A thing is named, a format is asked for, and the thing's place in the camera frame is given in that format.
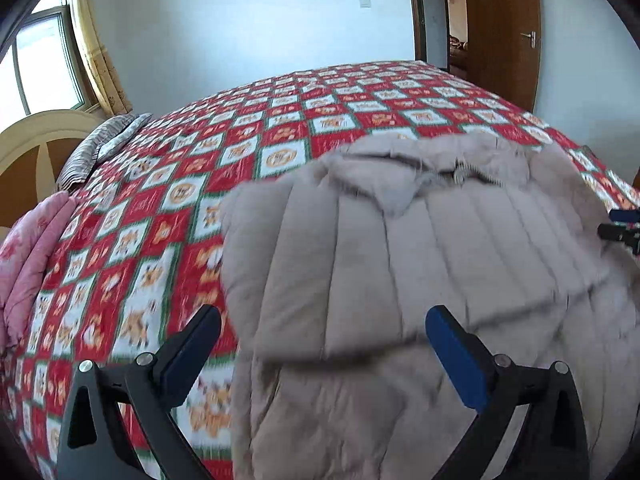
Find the silver door handle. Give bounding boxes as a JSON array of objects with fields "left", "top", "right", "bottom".
[{"left": 521, "top": 30, "right": 538, "bottom": 50}]

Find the pink folded blanket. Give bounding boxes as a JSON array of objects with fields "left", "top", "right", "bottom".
[{"left": 1, "top": 191, "right": 77, "bottom": 352}]

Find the brown wooden door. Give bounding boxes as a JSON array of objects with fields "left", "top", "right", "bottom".
[{"left": 466, "top": 0, "right": 541, "bottom": 112}]

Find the cream and brown headboard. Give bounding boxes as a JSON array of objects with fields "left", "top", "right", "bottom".
[{"left": 0, "top": 110, "right": 104, "bottom": 236}]

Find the window with green frame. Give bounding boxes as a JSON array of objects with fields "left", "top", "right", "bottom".
[{"left": 0, "top": 0, "right": 98, "bottom": 129}]

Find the grey striped pillow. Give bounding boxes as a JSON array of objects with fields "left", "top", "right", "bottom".
[{"left": 56, "top": 113, "right": 152, "bottom": 192}]

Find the pale pink puffer jacket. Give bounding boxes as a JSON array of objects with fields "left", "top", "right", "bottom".
[{"left": 219, "top": 134, "right": 639, "bottom": 479}]

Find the right floral yellow curtain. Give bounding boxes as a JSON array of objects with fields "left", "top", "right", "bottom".
[{"left": 66, "top": 0, "right": 132, "bottom": 117}]

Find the red checkered cartoon bedspread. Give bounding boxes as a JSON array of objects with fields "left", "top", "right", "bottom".
[{"left": 1, "top": 61, "right": 639, "bottom": 479}]

